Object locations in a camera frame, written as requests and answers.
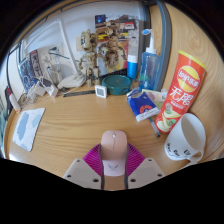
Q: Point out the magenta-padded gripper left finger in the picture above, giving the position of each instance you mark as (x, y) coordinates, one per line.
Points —
(81, 171)

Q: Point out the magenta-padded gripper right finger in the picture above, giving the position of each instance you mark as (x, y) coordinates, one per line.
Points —
(146, 171)

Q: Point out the pink computer mouse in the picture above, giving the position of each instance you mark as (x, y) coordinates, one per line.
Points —
(114, 150)

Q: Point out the grey blue-printed mouse pad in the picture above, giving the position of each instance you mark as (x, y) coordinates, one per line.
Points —
(28, 128)

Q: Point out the dark pen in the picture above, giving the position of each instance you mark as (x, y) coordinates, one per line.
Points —
(154, 127)

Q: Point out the white printed mug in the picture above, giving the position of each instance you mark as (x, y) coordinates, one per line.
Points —
(185, 136)

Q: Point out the blue tissue packet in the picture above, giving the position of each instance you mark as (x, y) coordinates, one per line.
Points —
(142, 106)

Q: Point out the pale yellow packet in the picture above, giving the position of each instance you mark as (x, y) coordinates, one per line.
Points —
(156, 96)

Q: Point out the black ruler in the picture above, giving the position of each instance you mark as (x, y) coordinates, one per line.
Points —
(79, 93)

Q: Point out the small white cube clock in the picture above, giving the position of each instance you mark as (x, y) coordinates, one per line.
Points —
(101, 91)

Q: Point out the red chips can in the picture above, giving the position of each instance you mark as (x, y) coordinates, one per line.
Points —
(181, 90)

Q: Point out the white charger block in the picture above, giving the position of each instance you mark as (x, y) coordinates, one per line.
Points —
(50, 87)

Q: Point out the teal round bowl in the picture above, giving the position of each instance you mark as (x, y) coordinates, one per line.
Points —
(116, 85)

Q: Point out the metal cup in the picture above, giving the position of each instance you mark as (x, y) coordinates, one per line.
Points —
(54, 73)

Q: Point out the blue spray bottle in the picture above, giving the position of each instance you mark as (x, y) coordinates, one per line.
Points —
(149, 68)

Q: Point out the blue white-capped tube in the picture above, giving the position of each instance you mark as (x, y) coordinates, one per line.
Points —
(132, 68)

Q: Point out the blue robot model kit box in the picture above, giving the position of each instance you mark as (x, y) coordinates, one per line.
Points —
(28, 68)

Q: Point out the large brown tree figure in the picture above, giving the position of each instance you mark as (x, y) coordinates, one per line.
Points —
(112, 46)

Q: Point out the colourful printed box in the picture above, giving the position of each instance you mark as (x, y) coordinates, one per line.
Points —
(131, 30)

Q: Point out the grey metal shelf frame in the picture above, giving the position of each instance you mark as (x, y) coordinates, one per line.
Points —
(165, 43)

